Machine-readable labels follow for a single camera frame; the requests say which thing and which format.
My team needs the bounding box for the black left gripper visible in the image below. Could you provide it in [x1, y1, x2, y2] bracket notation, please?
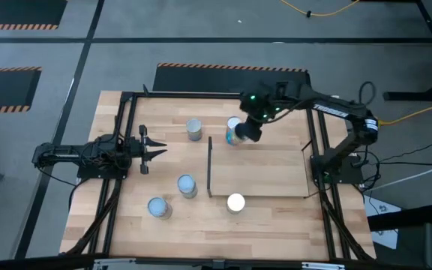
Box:
[124, 124, 169, 176]

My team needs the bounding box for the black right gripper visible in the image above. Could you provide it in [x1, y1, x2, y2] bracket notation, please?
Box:
[233, 118, 265, 144]

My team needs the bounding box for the tall can multicoloured label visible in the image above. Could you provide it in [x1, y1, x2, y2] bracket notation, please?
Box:
[224, 127, 250, 147]

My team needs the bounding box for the tall peaches can blue label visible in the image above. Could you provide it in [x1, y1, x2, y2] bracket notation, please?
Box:
[185, 118, 203, 143]

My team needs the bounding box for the short can teal orange label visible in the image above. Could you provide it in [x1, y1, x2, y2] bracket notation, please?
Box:
[177, 173, 198, 194]

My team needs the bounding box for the short can teal white label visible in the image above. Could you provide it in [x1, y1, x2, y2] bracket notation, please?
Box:
[147, 196, 172, 217]

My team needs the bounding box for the tall oranges can green label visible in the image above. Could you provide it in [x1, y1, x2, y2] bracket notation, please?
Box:
[226, 193, 247, 215]

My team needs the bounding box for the black mat orange hazard stripe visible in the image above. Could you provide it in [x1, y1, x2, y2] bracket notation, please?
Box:
[0, 66, 43, 116]
[0, 0, 68, 31]
[151, 62, 312, 95]

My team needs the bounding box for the black crossbar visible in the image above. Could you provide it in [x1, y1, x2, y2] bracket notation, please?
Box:
[0, 253, 432, 270]

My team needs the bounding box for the white paper sheet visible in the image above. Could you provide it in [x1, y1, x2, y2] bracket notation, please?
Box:
[363, 194, 403, 251]

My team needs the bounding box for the wooden shelf board black frame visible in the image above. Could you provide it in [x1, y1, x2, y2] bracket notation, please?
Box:
[206, 136, 311, 199]

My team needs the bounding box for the black aluminium table frame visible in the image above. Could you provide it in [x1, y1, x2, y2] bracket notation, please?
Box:
[60, 84, 377, 263]

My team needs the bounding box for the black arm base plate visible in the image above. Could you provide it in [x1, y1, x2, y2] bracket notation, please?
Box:
[76, 164, 130, 180]
[310, 154, 364, 185]

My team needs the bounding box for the silver frame bracket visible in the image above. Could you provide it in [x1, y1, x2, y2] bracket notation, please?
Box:
[94, 257, 137, 270]
[301, 261, 347, 270]

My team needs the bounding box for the yellow extension cable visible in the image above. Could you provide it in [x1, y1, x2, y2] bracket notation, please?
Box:
[377, 96, 432, 127]
[279, 0, 362, 19]

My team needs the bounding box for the black desk leg frame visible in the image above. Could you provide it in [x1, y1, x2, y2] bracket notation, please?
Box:
[382, 0, 432, 102]

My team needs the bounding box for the black floor cable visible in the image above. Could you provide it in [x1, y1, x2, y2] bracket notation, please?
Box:
[379, 141, 432, 166]

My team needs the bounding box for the white cable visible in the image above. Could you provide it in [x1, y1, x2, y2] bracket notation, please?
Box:
[364, 157, 432, 192]

